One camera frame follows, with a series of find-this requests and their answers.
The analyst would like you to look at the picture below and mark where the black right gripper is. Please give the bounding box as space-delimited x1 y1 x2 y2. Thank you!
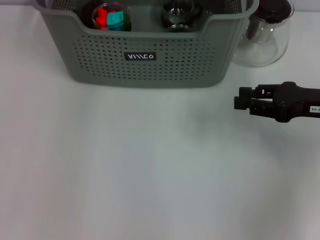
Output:
233 81 320 124

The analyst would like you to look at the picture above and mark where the glass teacup black sleeve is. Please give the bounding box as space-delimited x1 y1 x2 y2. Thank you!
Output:
165 23 194 34
161 0 202 26
91 2 132 32

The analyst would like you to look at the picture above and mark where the teal building brick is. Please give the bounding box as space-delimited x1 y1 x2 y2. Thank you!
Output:
106 10 125 26

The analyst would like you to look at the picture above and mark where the dark red building brick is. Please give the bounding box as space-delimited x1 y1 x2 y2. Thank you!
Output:
96 7 109 26

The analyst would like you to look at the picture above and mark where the grey-green perforated storage bin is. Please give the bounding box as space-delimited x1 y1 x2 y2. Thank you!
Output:
34 0 261 89

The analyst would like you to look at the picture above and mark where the glass carafe black lid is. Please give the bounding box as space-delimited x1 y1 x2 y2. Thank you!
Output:
232 0 295 67

